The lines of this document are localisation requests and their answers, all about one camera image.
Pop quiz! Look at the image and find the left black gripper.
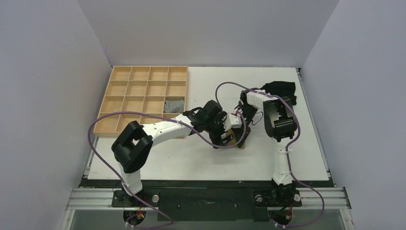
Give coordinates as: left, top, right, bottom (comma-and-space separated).
204, 113, 233, 148

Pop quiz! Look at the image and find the olive and cream underwear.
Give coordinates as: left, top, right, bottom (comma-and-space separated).
226, 127, 251, 149

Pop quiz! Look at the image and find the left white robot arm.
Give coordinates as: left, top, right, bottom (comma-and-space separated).
112, 100, 244, 206

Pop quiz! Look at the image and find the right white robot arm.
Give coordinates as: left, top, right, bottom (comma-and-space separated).
236, 90, 297, 205

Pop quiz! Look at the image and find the black underwear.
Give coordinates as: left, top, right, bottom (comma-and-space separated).
260, 81, 297, 105

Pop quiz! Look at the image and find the rolled striped grey underwear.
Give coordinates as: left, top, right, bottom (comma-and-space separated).
163, 100, 184, 114

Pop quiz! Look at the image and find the wooden compartment tray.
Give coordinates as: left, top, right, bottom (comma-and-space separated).
93, 66, 189, 137

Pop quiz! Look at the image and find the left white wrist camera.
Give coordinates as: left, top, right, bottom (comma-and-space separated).
223, 114, 242, 131

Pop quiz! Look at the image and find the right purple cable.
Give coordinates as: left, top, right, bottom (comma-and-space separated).
215, 81, 326, 229

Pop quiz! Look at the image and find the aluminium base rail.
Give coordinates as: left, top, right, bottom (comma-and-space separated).
61, 179, 355, 230

